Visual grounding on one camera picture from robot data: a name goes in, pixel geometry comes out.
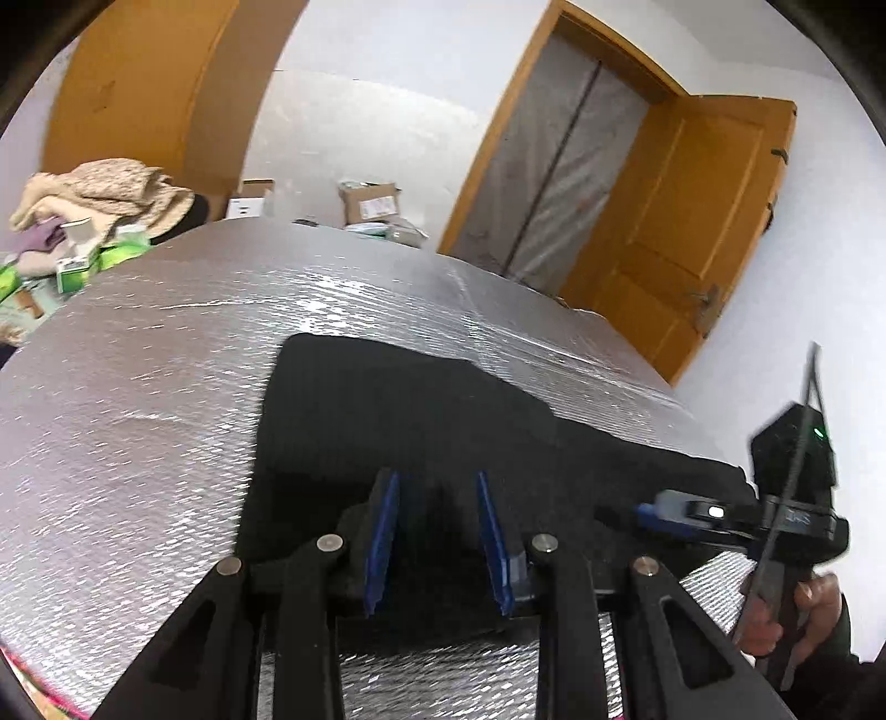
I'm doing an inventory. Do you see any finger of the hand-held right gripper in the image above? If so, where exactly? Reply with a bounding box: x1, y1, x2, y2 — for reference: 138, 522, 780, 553
595, 508, 755, 555
637, 490, 759, 537

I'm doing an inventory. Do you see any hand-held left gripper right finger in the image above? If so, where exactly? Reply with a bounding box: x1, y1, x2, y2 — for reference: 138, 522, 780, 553
476, 471, 797, 720

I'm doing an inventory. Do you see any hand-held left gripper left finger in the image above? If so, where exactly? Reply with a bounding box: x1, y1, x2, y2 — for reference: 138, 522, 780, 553
90, 467, 403, 720

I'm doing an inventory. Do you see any black garment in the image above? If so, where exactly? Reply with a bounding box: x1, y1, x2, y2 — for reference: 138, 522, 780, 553
235, 333, 755, 641

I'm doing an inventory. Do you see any person's right forearm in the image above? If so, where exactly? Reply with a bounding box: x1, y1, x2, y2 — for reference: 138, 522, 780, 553
782, 595, 886, 720

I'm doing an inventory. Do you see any person's right hand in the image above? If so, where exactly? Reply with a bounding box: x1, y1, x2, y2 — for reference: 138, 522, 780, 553
739, 573, 842, 659

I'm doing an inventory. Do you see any silver foil mat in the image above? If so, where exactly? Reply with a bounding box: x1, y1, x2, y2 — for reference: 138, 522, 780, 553
0, 222, 763, 720

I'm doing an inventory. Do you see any pile of plastic bags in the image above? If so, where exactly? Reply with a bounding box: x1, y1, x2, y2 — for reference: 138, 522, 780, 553
342, 220, 426, 249

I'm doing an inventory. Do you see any wooden door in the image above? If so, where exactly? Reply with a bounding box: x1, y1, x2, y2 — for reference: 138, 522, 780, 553
557, 97, 797, 385

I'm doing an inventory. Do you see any cardboard box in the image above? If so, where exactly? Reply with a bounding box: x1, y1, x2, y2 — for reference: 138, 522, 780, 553
338, 180, 403, 226

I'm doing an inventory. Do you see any clear plastic door curtain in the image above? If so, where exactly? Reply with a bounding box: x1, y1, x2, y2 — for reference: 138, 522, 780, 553
443, 34, 652, 292

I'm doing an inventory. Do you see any dark folded cloth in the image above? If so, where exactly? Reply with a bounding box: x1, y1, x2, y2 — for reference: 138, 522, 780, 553
148, 194, 212, 245

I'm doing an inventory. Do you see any green white medicine box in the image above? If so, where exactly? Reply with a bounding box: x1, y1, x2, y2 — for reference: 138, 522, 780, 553
55, 222, 98, 295

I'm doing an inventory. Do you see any bamboo print table cover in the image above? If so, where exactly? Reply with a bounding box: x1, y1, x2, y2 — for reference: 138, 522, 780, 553
0, 242, 84, 347

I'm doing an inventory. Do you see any beige floral blanket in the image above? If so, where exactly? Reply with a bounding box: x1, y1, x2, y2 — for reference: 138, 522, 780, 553
10, 158, 196, 243

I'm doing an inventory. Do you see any purple cloth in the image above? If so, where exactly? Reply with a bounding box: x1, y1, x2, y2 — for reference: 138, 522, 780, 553
20, 218, 66, 254

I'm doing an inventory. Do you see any right hand-held gripper cable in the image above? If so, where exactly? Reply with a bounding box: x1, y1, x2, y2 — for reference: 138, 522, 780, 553
734, 342, 825, 645

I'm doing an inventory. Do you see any metal door handle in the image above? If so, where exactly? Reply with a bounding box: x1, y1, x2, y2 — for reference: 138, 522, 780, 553
688, 284, 724, 337

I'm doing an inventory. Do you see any wooden door frame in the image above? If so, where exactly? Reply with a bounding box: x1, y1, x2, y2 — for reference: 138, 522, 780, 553
436, 0, 693, 257

